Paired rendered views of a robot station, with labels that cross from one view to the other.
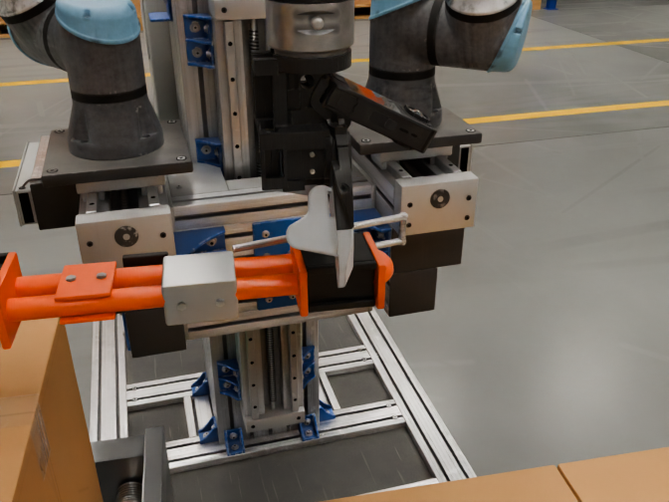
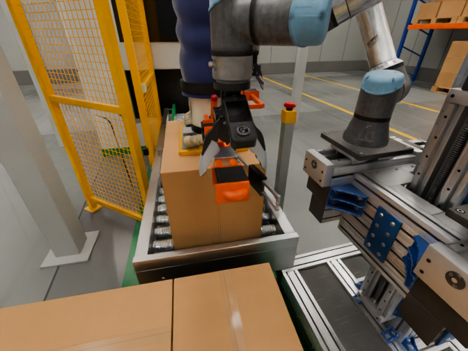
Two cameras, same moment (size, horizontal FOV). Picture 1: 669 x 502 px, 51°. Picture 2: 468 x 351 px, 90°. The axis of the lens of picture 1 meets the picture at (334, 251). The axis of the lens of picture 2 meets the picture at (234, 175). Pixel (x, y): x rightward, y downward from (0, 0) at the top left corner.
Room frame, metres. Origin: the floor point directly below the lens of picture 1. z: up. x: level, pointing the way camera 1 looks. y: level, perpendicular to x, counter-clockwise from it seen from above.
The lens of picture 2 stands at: (0.63, -0.46, 1.38)
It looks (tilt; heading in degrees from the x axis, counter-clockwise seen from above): 31 degrees down; 90
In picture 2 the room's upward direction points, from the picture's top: straight up
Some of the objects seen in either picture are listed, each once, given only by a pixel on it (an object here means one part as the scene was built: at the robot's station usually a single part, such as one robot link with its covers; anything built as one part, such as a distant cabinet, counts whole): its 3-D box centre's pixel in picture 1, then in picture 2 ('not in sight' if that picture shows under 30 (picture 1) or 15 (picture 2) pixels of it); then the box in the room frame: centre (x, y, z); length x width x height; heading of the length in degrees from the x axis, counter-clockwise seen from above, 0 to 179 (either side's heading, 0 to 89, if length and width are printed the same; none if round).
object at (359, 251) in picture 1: (335, 272); (229, 182); (0.62, 0.00, 1.08); 0.08 x 0.07 x 0.05; 100
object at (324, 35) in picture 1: (311, 26); (230, 69); (0.62, 0.02, 1.32); 0.08 x 0.08 x 0.05
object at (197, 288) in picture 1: (200, 287); (223, 159); (0.60, 0.13, 1.07); 0.07 x 0.07 x 0.04; 10
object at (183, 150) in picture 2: not in sight; (189, 134); (0.42, 0.57, 0.97); 0.34 x 0.10 x 0.05; 100
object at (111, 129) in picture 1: (112, 115); (368, 127); (1.11, 0.36, 1.09); 0.15 x 0.15 x 0.10
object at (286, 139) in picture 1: (303, 118); (231, 111); (0.62, 0.03, 1.24); 0.09 x 0.08 x 0.12; 100
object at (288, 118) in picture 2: not in sight; (280, 182); (0.95, 0.90, 0.50); 0.07 x 0.07 x 1.00; 11
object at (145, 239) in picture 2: not in sight; (161, 155); (0.02, 1.32, 0.50); 2.31 x 0.05 x 0.19; 101
